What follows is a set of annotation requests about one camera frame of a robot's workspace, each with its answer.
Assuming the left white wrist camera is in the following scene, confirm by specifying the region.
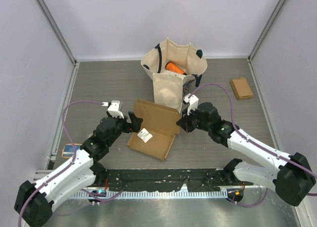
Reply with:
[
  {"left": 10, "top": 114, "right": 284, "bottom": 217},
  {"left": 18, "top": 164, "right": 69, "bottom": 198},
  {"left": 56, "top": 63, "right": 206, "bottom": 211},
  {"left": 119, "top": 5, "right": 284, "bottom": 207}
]
[{"left": 102, "top": 100, "right": 124, "bottom": 118}]

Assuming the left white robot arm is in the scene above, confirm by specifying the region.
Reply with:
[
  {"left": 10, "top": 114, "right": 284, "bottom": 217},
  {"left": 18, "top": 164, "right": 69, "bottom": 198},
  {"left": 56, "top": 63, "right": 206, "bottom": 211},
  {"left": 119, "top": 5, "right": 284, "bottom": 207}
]
[{"left": 14, "top": 112, "right": 143, "bottom": 227}]

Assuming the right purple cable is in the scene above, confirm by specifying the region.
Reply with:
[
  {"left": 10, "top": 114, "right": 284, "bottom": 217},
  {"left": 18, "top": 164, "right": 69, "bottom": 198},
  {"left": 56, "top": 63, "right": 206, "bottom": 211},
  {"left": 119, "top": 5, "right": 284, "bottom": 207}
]
[{"left": 190, "top": 82, "right": 317, "bottom": 208}]

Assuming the right aluminium frame post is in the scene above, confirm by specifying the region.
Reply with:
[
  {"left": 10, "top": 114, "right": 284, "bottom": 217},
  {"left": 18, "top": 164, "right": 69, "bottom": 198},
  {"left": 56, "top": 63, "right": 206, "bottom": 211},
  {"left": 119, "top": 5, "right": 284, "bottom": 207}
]
[{"left": 248, "top": 0, "right": 288, "bottom": 62}]

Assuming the brown cardboard box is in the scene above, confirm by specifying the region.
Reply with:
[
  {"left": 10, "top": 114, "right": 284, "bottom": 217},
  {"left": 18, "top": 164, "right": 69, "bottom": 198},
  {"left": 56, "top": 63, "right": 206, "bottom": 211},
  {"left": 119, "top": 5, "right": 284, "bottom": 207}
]
[{"left": 230, "top": 77, "right": 254, "bottom": 100}]

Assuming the aluminium frame post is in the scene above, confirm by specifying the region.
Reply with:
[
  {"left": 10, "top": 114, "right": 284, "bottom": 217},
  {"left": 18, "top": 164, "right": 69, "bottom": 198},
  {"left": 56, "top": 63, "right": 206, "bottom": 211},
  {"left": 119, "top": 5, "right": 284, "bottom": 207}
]
[
  {"left": 35, "top": 0, "right": 77, "bottom": 65},
  {"left": 248, "top": 0, "right": 288, "bottom": 62}
]

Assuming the left aluminium frame post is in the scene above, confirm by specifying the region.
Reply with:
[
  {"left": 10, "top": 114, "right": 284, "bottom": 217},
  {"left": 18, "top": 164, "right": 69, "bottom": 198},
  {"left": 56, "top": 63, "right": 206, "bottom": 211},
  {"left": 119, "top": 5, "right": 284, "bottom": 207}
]
[{"left": 35, "top": 0, "right": 77, "bottom": 65}]

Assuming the slotted cable duct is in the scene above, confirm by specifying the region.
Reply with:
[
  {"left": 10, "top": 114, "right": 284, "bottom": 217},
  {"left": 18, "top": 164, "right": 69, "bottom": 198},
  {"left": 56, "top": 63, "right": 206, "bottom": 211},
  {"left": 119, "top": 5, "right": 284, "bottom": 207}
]
[{"left": 70, "top": 188, "right": 228, "bottom": 200}]

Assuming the cardboard sheet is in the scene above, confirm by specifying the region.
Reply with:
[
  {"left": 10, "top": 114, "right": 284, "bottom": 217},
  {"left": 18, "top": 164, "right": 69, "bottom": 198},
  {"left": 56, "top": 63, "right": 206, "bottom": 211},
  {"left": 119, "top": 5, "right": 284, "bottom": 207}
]
[{"left": 127, "top": 99, "right": 180, "bottom": 161}]

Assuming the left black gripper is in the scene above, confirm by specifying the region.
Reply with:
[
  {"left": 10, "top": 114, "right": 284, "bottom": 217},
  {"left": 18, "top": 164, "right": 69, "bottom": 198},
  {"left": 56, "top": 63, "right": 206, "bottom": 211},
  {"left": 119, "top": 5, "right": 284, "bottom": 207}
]
[{"left": 106, "top": 111, "right": 142, "bottom": 146}]

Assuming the purple cable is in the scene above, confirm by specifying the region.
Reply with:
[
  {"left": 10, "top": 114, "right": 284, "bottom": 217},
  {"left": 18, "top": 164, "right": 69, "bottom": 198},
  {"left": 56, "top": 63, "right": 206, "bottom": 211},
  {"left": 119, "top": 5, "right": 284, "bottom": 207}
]
[
  {"left": 17, "top": 101, "right": 124, "bottom": 227},
  {"left": 190, "top": 82, "right": 317, "bottom": 208}
]

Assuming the orange bottle in bag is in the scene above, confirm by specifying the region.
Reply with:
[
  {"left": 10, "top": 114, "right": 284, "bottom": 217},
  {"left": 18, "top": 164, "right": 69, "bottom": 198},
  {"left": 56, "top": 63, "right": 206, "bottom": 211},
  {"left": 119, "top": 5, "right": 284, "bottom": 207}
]
[{"left": 165, "top": 61, "right": 187, "bottom": 75}]

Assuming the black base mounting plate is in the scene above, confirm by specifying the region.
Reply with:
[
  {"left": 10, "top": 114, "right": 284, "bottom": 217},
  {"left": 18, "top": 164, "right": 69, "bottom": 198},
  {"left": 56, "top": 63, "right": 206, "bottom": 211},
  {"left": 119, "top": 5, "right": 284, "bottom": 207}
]
[{"left": 91, "top": 169, "right": 242, "bottom": 192}]

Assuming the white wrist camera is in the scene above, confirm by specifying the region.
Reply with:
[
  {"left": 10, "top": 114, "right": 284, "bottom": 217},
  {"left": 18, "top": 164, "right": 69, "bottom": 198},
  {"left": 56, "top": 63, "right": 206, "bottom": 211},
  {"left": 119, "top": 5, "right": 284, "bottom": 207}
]
[
  {"left": 183, "top": 93, "right": 199, "bottom": 115},
  {"left": 102, "top": 100, "right": 124, "bottom": 118}
]

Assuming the yellow blue snack box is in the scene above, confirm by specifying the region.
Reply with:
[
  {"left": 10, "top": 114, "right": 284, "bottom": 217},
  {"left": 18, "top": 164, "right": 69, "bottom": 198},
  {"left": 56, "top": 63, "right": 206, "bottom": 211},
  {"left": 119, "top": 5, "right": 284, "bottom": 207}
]
[{"left": 61, "top": 143, "right": 81, "bottom": 159}]

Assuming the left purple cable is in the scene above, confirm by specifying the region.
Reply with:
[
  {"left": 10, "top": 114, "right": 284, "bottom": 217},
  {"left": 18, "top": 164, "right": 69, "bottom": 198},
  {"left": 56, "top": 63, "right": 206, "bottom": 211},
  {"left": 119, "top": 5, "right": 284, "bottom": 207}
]
[{"left": 17, "top": 101, "right": 124, "bottom": 227}]

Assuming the beige canvas tote bag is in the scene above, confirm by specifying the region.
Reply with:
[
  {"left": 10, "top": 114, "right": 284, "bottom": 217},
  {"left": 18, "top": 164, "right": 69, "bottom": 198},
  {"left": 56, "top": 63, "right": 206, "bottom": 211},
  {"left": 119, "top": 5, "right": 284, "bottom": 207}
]
[{"left": 141, "top": 38, "right": 208, "bottom": 112}]

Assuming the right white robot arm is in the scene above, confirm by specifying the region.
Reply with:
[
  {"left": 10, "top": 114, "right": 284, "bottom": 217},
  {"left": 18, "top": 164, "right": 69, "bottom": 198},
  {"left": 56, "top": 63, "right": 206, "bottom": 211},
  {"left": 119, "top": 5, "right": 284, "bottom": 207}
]
[{"left": 176, "top": 102, "right": 317, "bottom": 206}]

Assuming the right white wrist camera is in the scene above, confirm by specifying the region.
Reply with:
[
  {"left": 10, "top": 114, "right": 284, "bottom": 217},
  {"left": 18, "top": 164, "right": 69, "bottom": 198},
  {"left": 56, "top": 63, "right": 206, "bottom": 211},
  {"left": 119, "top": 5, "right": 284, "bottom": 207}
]
[{"left": 183, "top": 93, "right": 199, "bottom": 115}]

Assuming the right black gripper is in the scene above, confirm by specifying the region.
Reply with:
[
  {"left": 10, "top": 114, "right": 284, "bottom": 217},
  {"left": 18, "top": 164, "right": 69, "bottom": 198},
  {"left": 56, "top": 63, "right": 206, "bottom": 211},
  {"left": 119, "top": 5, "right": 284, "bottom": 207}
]
[{"left": 177, "top": 105, "right": 211, "bottom": 133}]

